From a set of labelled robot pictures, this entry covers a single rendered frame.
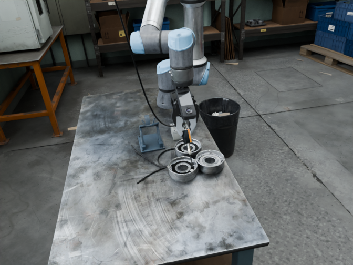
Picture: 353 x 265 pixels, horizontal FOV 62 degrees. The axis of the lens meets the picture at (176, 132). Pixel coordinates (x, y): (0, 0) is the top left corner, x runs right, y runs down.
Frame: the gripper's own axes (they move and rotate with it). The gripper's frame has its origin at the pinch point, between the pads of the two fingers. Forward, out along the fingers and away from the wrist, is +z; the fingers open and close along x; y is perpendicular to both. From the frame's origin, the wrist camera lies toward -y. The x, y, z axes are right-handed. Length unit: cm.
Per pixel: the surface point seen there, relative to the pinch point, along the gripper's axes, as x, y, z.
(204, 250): 5.9, -38.9, 13.1
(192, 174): 1.1, -10.6, 10.4
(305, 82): -211, 217, 94
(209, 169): -5.6, -9.7, 10.1
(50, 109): 87, 186, 64
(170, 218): 12.2, -25.3, 13.1
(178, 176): 6.1, -10.3, 10.3
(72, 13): 65, 379, 10
